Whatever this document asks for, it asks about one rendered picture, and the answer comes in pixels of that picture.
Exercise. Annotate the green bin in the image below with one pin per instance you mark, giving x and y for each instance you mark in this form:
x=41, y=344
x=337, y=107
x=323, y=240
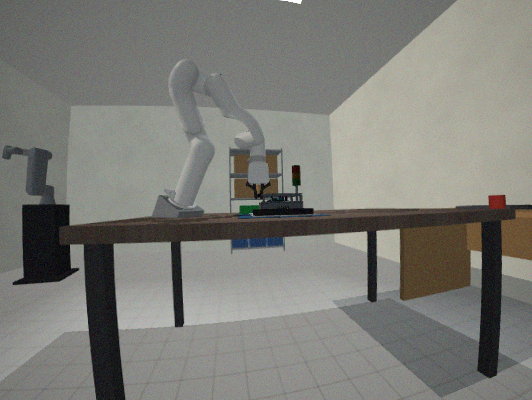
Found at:
x=248, y=209

